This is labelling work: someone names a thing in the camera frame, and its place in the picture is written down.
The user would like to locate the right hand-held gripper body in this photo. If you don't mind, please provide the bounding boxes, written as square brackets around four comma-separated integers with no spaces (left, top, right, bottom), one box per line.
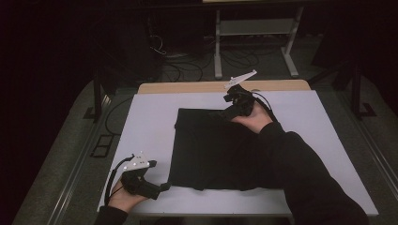
[223,69,258,117]

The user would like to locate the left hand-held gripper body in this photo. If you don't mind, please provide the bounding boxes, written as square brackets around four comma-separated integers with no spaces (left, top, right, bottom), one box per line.
[121,152,161,201]

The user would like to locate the black tank top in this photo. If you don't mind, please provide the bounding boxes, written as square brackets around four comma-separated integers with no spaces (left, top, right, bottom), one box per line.
[168,107,287,192]

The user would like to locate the person's left hand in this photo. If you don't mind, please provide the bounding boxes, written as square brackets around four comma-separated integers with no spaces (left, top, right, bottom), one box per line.
[108,182,148,214]

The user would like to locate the person's right hand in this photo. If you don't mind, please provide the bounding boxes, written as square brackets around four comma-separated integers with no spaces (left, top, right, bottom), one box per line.
[231,102,273,135]

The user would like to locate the white table board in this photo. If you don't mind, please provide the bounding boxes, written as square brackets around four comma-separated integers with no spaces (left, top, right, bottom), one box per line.
[97,90,379,217]

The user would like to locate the black metal stand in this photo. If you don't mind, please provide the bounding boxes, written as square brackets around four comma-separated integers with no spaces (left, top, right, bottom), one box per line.
[84,68,112,123]
[308,60,378,121]

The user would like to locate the right hand-held gripper cable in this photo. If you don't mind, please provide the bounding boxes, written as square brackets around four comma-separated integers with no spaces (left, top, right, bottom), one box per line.
[252,91,279,123]

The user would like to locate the hand-held gripper cable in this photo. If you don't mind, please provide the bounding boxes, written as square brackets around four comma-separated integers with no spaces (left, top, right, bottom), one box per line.
[252,91,279,123]
[104,155,135,205]

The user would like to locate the left hand-held gripper cable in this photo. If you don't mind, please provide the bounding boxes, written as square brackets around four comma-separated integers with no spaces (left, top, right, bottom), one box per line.
[104,155,135,205]

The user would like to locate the tangle of black floor cables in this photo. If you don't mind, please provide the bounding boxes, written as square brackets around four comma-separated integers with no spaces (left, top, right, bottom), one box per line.
[162,46,261,83]

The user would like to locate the aluminium floor rail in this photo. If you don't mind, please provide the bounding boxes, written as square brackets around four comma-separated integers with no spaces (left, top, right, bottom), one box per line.
[339,93,398,201]
[46,93,111,225]

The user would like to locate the black floor cable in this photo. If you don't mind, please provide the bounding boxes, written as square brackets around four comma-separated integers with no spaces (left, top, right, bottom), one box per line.
[104,97,134,137]

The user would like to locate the grey metal desk frame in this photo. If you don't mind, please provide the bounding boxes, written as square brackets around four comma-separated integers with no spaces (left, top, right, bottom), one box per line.
[214,6,305,80]

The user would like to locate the white cable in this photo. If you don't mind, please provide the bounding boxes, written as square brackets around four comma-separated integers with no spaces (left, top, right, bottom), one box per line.
[149,34,167,56]

